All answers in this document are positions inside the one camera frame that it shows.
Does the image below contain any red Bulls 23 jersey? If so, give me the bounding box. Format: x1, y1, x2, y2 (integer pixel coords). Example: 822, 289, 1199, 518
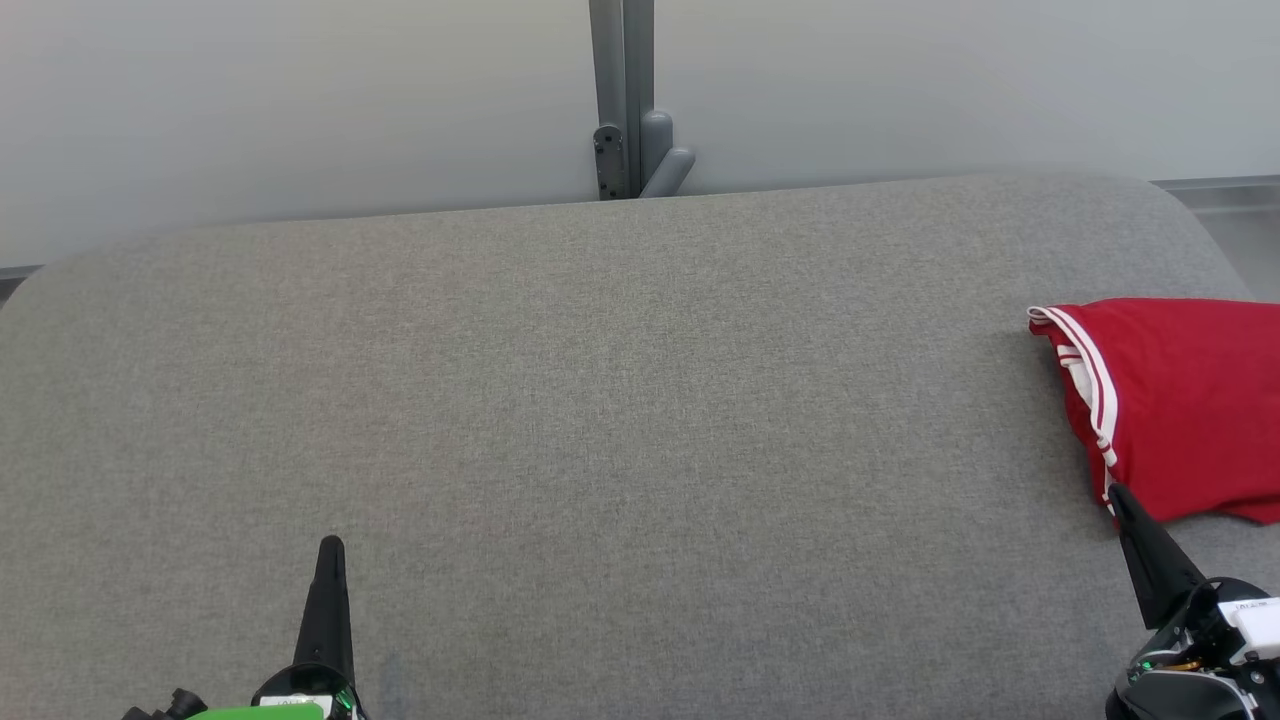
1027, 297, 1280, 527

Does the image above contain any grey metal post with hinge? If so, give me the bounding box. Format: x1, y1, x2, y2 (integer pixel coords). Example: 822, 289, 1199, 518
588, 0, 697, 201

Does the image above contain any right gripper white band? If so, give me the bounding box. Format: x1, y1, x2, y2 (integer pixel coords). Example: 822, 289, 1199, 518
1105, 483, 1280, 720

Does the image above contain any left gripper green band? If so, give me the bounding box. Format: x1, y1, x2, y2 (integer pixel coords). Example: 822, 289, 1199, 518
185, 536, 367, 720

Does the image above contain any grey fabric sofa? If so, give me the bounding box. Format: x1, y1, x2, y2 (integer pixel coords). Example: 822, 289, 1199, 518
0, 172, 1280, 720

